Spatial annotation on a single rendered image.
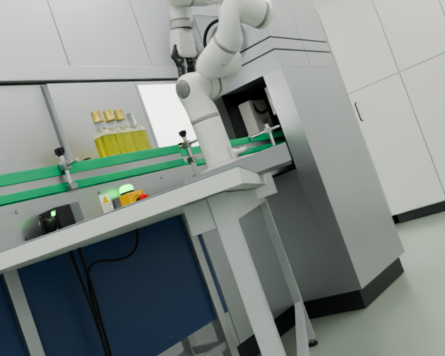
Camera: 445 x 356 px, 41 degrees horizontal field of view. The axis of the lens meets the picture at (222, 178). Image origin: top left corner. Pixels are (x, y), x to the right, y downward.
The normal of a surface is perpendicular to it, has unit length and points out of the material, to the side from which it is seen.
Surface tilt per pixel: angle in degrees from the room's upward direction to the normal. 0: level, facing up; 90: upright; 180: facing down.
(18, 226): 90
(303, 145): 90
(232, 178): 90
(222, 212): 90
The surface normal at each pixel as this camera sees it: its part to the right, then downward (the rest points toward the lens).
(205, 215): -0.11, -0.01
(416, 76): -0.54, 0.15
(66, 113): 0.77, -0.30
